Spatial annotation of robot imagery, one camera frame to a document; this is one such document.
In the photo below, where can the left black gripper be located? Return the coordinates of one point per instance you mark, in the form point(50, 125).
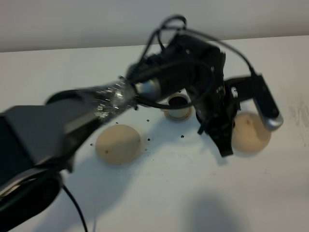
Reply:
point(216, 113)

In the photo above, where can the beige ceramic teapot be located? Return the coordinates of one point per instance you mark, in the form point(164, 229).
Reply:
point(249, 134)

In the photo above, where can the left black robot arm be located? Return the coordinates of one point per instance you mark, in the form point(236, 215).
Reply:
point(37, 142)

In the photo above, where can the small saucer under centre cup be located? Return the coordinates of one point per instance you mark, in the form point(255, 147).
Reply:
point(178, 115)

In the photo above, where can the large round beige saucer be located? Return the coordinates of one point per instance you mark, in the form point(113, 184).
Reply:
point(118, 145)

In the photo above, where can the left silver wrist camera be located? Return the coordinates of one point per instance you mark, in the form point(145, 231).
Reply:
point(254, 87)

